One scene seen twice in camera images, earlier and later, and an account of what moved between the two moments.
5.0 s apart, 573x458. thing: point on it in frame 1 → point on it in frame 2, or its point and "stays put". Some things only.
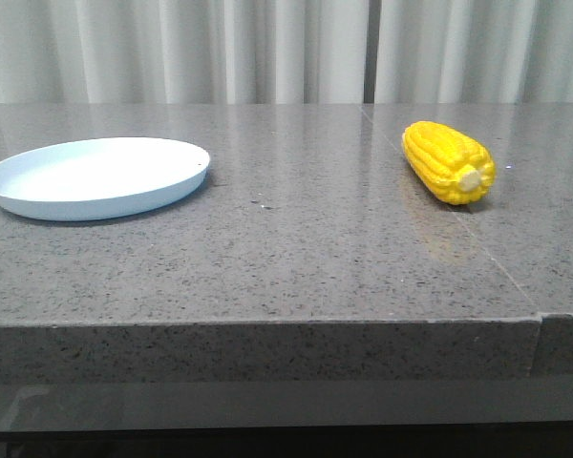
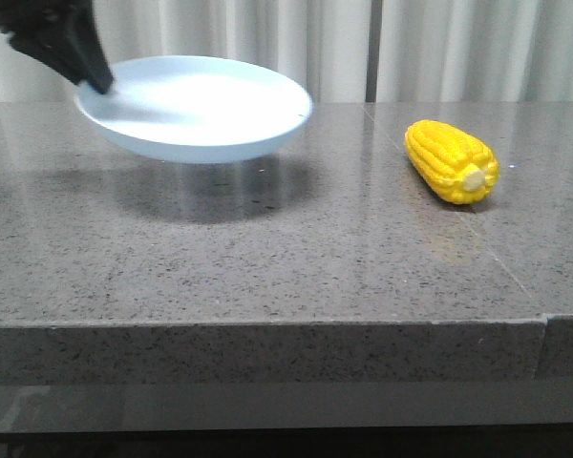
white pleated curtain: [286, 52] stays put
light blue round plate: [88, 178] → [193, 109]
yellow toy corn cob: [451, 164] stays put
